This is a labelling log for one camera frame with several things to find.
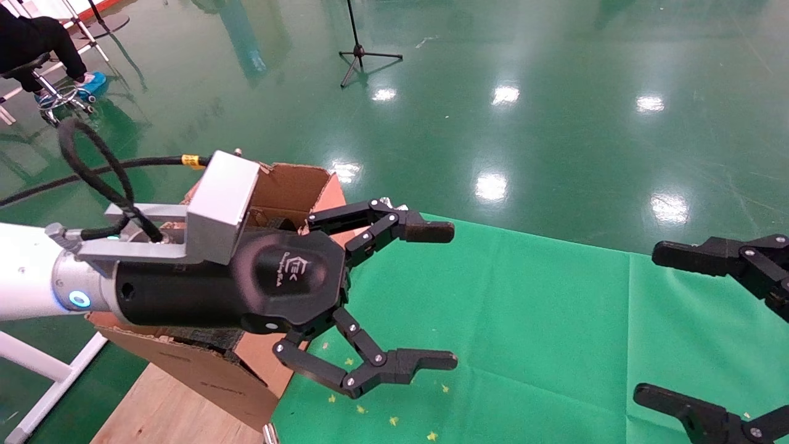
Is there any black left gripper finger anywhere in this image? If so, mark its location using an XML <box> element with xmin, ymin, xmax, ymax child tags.
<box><xmin>307</xmin><ymin>199</ymin><xmax>456</xmax><ymax>267</ymax></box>
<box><xmin>273</xmin><ymin>307</ymin><xmax>459</xmax><ymax>400</ymax></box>

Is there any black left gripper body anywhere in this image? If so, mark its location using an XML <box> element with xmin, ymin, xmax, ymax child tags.
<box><xmin>114</xmin><ymin>230</ymin><xmax>352</xmax><ymax>337</ymax></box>

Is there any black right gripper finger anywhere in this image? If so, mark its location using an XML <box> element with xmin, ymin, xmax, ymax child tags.
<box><xmin>652</xmin><ymin>234</ymin><xmax>789</xmax><ymax>324</ymax></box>
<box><xmin>633</xmin><ymin>383</ymin><xmax>789</xmax><ymax>444</ymax></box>

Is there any large open cardboard carton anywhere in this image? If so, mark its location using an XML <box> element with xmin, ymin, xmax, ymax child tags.
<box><xmin>86</xmin><ymin>162</ymin><xmax>349</xmax><ymax>430</ymax></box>

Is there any black foam insert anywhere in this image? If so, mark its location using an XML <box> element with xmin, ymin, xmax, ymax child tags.
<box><xmin>163</xmin><ymin>327</ymin><xmax>245</xmax><ymax>353</ymax></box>

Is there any green table cloth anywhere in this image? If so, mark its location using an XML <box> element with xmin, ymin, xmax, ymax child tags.
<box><xmin>271</xmin><ymin>213</ymin><xmax>789</xmax><ymax>444</ymax></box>

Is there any black tripod stand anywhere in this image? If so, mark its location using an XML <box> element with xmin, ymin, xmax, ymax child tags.
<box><xmin>339</xmin><ymin>0</ymin><xmax>404</xmax><ymax>88</ymax></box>

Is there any blue shoe cover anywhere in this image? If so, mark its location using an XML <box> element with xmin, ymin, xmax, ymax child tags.
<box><xmin>74</xmin><ymin>72</ymin><xmax>109</xmax><ymax>94</ymax></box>

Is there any white metal stand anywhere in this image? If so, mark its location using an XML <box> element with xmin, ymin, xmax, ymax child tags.
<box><xmin>0</xmin><ymin>0</ymin><xmax>112</xmax><ymax>124</ymax></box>

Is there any black round base stand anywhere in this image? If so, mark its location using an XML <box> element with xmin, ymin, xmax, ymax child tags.
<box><xmin>77</xmin><ymin>0</ymin><xmax>131</xmax><ymax>39</ymax></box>

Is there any black wheeled stool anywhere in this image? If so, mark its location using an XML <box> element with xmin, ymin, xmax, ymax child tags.
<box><xmin>2</xmin><ymin>52</ymin><xmax>98</xmax><ymax>128</ymax></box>

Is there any seated person in black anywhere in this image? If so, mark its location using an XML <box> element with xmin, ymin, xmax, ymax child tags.
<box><xmin>0</xmin><ymin>5</ymin><xmax>108</xmax><ymax>102</ymax></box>

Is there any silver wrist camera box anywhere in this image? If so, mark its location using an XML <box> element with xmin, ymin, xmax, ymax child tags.
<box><xmin>77</xmin><ymin>151</ymin><xmax>261</xmax><ymax>267</ymax></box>

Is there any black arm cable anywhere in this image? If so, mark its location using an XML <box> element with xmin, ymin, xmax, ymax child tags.
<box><xmin>0</xmin><ymin>117</ymin><xmax>213</xmax><ymax>244</ymax></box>

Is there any white table leg frame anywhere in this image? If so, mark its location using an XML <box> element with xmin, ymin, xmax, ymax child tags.
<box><xmin>0</xmin><ymin>330</ymin><xmax>110</xmax><ymax>444</ymax></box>

